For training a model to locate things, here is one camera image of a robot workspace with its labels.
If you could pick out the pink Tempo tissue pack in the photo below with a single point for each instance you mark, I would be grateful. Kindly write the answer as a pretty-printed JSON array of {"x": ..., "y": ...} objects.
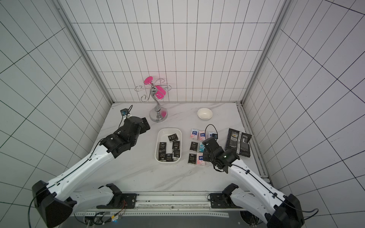
[
  {"x": 202, "y": 136},
  {"x": 194, "y": 134},
  {"x": 210, "y": 134},
  {"x": 200, "y": 160}
]

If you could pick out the chrome cup holder stand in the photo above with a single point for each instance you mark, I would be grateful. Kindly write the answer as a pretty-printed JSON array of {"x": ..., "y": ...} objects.
[{"x": 158, "y": 113}]

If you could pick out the pink cup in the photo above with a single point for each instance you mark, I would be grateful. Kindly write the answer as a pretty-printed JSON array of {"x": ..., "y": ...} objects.
[
  {"x": 148, "y": 80},
  {"x": 160, "y": 94}
]

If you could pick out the white ceramic bowl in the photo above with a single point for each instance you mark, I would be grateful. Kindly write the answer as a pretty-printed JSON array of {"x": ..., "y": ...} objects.
[{"x": 205, "y": 114}]

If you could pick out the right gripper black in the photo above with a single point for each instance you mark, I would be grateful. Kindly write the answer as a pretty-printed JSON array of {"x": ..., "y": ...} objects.
[{"x": 209, "y": 143}]

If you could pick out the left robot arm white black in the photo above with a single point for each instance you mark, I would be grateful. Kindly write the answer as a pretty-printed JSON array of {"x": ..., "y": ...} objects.
[{"x": 56, "y": 200}]

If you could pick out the teal cartoon tissue pack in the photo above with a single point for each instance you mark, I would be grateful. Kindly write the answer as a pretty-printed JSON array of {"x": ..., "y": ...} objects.
[{"x": 201, "y": 147}]

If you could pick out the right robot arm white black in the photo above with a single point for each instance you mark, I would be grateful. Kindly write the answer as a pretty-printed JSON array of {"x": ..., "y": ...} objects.
[{"x": 252, "y": 193}]

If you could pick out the black tissue pack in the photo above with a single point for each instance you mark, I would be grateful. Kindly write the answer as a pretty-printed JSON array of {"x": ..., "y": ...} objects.
[
  {"x": 173, "y": 138},
  {"x": 176, "y": 145},
  {"x": 169, "y": 158},
  {"x": 194, "y": 146},
  {"x": 162, "y": 147},
  {"x": 192, "y": 159},
  {"x": 176, "y": 153}
]

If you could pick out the pink cup upper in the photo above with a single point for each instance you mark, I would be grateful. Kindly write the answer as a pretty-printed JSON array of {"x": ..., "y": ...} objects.
[{"x": 148, "y": 80}]

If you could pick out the pink cup lower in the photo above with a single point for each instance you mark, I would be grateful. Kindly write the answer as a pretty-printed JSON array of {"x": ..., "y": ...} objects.
[{"x": 160, "y": 94}]

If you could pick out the black snack bag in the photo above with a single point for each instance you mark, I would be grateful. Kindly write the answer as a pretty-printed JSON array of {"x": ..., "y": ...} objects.
[
  {"x": 245, "y": 149},
  {"x": 234, "y": 140}
]

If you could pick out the white storage box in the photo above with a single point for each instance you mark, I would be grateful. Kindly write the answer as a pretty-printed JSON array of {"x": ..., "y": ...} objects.
[{"x": 169, "y": 145}]

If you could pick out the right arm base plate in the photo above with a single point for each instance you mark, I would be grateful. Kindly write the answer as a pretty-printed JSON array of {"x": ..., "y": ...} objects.
[{"x": 221, "y": 201}]

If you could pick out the aluminium mounting rail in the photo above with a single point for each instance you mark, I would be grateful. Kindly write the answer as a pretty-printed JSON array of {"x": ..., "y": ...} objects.
[{"x": 155, "y": 204}]

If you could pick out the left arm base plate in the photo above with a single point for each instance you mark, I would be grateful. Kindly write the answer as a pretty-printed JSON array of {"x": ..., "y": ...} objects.
[{"x": 125, "y": 201}]

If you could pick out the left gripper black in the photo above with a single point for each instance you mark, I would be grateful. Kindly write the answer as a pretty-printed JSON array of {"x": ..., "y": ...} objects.
[{"x": 147, "y": 127}]

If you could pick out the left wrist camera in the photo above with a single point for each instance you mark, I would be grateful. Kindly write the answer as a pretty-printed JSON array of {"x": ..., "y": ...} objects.
[{"x": 124, "y": 112}]

